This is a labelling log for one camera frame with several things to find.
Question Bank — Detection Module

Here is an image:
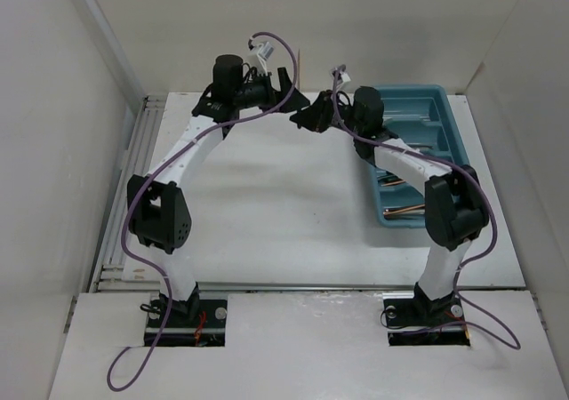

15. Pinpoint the purple cable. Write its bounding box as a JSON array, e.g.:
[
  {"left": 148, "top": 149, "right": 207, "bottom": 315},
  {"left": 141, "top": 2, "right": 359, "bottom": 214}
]
[
  {"left": 329, "top": 65, "right": 522, "bottom": 351},
  {"left": 107, "top": 30, "right": 300, "bottom": 392}
]

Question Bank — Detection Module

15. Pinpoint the rose copper fork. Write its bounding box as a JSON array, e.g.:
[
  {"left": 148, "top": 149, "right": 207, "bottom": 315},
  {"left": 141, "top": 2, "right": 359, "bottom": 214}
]
[{"left": 378, "top": 178, "right": 405, "bottom": 187}]

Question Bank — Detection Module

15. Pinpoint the copper spoon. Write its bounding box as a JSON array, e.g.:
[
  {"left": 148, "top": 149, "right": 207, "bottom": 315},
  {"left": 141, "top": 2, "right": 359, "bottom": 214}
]
[{"left": 383, "top": 204, "right": 425, "bottom": 219}]

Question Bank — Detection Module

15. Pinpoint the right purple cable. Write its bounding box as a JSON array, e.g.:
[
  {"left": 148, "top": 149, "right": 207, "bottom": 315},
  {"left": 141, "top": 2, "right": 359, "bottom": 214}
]
[{"left": 329, "top": 65, "right": 522, "bottom": 351}]

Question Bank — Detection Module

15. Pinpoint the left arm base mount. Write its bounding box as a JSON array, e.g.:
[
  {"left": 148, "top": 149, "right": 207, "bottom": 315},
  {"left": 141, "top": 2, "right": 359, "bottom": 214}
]
[{"left": 140, "top": 298, "right": 228, "bottom": 348}]

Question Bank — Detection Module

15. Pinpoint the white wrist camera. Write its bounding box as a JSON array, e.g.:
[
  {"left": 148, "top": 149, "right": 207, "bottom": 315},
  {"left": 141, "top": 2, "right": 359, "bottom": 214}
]
[
  {"left": 330, "top": 64, "right": 351, "bottom": 92},
  {"left": 246, "top": 41, "right": 275, "bottom": 76}
]

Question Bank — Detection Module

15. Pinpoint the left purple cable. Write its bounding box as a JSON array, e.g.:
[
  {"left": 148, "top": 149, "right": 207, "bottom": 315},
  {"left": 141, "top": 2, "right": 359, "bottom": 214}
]
[{"left": 107, "top": 30, "right": 300, "bottom": 392}]

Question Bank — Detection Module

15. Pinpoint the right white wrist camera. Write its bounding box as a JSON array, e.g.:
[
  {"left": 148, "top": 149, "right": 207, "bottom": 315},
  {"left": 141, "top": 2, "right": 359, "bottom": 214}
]
[{"left": 330, "top": 64, "right": 351, "bottom": 92}]

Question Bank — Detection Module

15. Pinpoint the gold knife green handle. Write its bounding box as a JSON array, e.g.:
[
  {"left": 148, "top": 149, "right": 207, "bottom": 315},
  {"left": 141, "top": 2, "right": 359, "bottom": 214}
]
[{"left": 296, "top": 48, "right": 302, "bottom": 91}]

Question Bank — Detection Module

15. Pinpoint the blue plastic cutlery tray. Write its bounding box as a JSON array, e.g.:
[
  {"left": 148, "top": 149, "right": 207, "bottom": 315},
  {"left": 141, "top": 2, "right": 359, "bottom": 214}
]
[{"left": 368, "top": 84, "right": 469, "bottom": 228}]

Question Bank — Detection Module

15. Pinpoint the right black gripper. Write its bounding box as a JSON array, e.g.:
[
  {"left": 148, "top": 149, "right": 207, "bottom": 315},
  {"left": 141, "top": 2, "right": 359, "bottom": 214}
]
[{"left": 290, "top": 89, "right": 365, "bottom": 136}]

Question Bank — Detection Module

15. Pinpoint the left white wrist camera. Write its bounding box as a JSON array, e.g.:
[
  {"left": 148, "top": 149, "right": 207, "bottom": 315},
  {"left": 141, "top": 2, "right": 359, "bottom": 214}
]
[{"left": 246, "top": 41, "right": 275, "bottom": 76}]

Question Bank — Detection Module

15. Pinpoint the aluminium rail frame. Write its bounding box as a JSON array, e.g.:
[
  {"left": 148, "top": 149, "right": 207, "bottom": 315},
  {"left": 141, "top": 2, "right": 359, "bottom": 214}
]
[{"left": 85, "top": 95, "right": 166, "bottom": 293}]

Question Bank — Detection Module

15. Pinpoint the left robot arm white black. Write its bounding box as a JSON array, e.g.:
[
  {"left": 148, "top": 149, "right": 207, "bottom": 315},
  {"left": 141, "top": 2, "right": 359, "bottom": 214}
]
[{"left": 125, "top": 54, "right": 309, "bottom": 326}]

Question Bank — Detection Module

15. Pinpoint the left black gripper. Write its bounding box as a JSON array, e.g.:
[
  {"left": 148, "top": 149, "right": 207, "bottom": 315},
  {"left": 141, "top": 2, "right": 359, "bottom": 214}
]
[{"left": 234, "top": 68, "right": 309, "bottom": 115}]

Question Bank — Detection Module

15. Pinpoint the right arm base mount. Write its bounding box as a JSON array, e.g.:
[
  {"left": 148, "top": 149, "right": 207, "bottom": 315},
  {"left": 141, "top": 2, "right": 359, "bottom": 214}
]
[{"left": 381, "top": 298, "right": 470, "bottom": 347}]

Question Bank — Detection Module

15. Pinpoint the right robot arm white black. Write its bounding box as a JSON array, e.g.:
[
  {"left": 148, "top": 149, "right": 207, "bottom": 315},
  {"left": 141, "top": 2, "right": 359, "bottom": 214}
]
[{"left": 290, "top": 86, "right": 489, "bottom": 329}]

